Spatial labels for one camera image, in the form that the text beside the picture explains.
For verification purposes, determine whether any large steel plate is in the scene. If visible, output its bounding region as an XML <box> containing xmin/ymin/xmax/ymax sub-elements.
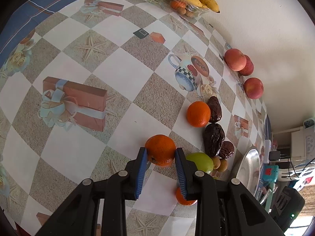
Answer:
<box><xmin>236</xmin><ymin>146</ymin><xmax>260</xmax><ymax>195</ymax></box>

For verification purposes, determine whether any green fruit left one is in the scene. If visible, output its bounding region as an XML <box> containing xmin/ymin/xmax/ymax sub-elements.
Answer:
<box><xmin>186</xmin><ymin>152</ymin><xmax>214</xmax><ymax>174</ymax></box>

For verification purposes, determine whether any red apple middle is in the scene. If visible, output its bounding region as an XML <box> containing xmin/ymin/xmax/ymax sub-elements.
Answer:
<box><xmin>239</xmin><ymin>55</ymin><xmax>254</xmax><ymax>76</ymax></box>

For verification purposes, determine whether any black cable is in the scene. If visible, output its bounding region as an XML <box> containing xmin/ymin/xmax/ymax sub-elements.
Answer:
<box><xmin>278</xmin><ymin>152</ymin><xmax>315</xmax><ymax>178</ymax></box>

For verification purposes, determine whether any brown longan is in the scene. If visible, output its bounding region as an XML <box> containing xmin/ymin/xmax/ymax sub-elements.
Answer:
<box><xmin>217</xmin><ymin>159</ymin><xmax>228</xmax><ymax>173</ymax></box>
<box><xmin>211</xmin><ymin>156</ymin><xmax>221</xmax><ymax>170</ymax></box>

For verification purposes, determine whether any red apple right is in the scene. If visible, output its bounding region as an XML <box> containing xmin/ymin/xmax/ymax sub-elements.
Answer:
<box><xmin>244</xmin><ymin>77</ymin><xmax>264</xmax><ymax>99</ymax></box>

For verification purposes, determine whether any orange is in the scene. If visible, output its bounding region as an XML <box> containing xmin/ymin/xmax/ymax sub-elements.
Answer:
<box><xmin>186</xmin><ymin>101</ymin><xmax>211</xmax><ymax>127</ymax></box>
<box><xmin>175</xmin><ymin>188</ymin><xmax>197</xmax><ymax>206</ymax></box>
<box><xmin>145</xmin><ymin>134</ymin><xmax>176</xmax><ymax>167</ymax></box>

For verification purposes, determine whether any small dark date top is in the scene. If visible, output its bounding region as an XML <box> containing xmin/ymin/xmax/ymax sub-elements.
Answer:
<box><xmin>207</xmin><ymin>96</ymin><xmax>222</xmax><ymax>123</ymax></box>

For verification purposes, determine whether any red apple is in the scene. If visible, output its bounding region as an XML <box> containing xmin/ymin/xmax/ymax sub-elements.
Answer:
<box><xmin>224</xmin><ymin>49</ymin><xmax>247</xmax><ymax>71</ymax></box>
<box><xmin>244</xmin><ymin>77</ymin><xmax>264</xmax><ymax>99</ymax></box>
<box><xmin>239</xmin><ymin>55</ymin><xmax>254</xmax><ymax>76</ymax></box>

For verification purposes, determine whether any teal plastic box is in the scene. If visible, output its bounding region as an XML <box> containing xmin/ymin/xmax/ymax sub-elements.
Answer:
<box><xmin>262</xmin><ymin>165</ymin><xmax>279</xmax><ymax>183</ymax></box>

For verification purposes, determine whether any brown longan right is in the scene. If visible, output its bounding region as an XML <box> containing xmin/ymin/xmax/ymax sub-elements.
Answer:
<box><xmin>217</xmin><ymin>159</ymin><xmax>228</xmax><ymax>173</ymax></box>

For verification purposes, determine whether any brown longan left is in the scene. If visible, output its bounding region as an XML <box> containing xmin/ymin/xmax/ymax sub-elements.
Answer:
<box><xmin>211</xmin><ymin>156</ymin><xmax>221</xmax><ymax>170</ymax></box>

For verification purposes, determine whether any round dark date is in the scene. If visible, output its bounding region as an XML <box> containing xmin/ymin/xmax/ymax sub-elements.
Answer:
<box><xmin>218</xmin><ymin>141</ymin><xmax>235</xmax><ymax>159</ymax></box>

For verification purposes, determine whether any orange beside dates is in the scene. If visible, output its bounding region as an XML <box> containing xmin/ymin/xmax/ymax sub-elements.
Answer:
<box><xmin>186</xmin><ymin>101</ymin><xmax>211</xmax><ymax>127</ymax></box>

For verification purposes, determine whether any black power adapter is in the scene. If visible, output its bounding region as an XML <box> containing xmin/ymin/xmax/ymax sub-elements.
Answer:
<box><xmin>269</xmin><ymin>151</ymin><xmax>281</xmax><ymax>161</ymax></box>

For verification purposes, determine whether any red apple left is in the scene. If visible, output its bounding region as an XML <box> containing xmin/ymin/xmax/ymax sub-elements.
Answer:
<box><xmin>224</xmin><ymin>49</ymin><xmax>247</xmax><ymax>71</ymax></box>

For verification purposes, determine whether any checkered patterned tablecloth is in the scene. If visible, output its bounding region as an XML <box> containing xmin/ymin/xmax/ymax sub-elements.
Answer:
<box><xmin>1</xmin><ymin>0</ymin><xmax>266</xmax><ymax>235</ymax></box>

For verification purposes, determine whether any white power strip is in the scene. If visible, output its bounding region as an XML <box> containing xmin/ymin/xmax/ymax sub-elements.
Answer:
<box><xmin>263</xmin><ymin>140</ymin><xmax>272</xmax><ymax>164</ymax></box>

